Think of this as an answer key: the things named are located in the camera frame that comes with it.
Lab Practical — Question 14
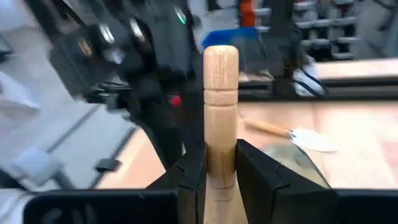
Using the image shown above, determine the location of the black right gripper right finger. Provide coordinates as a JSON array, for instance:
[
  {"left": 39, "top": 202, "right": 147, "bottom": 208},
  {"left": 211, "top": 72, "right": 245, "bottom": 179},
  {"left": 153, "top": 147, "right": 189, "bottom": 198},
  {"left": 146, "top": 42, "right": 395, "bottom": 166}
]
[{"left": 236, "top": 139, "right": 339, "bottom": 224}]

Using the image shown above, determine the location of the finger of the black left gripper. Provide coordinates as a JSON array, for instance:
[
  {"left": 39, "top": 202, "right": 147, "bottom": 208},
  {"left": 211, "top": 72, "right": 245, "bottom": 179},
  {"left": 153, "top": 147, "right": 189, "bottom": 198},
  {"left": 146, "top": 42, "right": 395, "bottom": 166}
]
[{"left": 136, "top": 93, "right": 206, "bottom": 170}]

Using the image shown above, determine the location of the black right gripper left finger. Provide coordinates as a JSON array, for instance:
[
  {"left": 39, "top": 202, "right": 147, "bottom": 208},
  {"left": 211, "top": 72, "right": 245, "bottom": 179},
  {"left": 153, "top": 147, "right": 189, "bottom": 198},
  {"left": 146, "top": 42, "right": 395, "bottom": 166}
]
[{"left": 145, "top": 142, "right": 208, "bottom": 224}]

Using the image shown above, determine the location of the wooden handled hand rake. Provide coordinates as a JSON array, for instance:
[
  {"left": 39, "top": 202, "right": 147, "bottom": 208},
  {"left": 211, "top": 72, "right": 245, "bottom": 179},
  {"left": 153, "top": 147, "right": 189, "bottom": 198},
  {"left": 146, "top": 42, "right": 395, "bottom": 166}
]
[{"left": 203, "top": 45, "right": 249, "bottom": 224}]

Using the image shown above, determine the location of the wooden handled steel trowel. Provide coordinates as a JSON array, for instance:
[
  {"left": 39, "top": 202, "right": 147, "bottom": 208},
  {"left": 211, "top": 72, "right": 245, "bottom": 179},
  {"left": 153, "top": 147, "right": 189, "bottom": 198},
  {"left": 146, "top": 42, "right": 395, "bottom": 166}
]
[{"left": 241, "top": 116, "right": 339, "bottom": 153}]

